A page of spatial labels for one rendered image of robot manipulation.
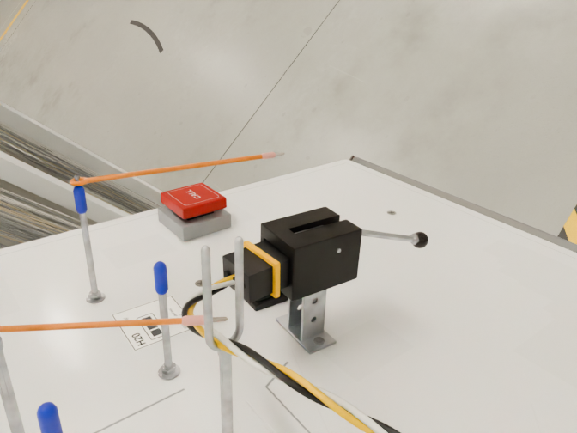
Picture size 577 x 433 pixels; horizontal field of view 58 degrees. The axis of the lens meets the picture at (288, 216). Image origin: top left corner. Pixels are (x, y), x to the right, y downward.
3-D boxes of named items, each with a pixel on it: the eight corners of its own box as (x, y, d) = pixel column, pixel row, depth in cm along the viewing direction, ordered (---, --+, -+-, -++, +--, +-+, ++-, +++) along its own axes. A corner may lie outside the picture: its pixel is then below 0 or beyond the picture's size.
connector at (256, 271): (306, 277, 35) (306, 253, 34) (245, 304, 32) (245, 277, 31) (278, 259, 37) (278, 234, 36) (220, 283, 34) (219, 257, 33)
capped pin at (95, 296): (109, 297, 42) (91, 173, 37) (94, 306, 41) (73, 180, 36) (97, 290, 43) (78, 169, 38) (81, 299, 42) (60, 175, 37)
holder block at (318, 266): (357, 278, 37) (362, 228, 35) (292, 302, 34) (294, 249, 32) (322, 253, 40) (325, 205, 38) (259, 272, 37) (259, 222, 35)
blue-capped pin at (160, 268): (184, 375, 35) (176, 265, 31) (162, 383, 34) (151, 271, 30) (175, 362, 36) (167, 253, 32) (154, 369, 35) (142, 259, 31)
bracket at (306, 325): (336, 343, 38) (342, 286, 36) (309, 355, 37) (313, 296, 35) (300, 310, 41) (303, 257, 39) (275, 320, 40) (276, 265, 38)
